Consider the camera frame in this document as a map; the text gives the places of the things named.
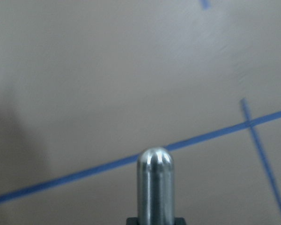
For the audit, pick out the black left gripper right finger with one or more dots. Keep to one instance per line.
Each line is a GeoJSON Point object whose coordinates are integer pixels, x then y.
{"type": "Point", "coordinates": [179, 221]}

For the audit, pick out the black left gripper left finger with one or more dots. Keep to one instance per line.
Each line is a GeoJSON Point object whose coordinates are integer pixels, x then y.
{"type": "Point", "coordinates": [132, 221]}

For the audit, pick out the steel muddler black tip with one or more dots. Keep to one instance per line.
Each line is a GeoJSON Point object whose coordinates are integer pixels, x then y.
{"type": "Point", "coordinates": [155, 187]}

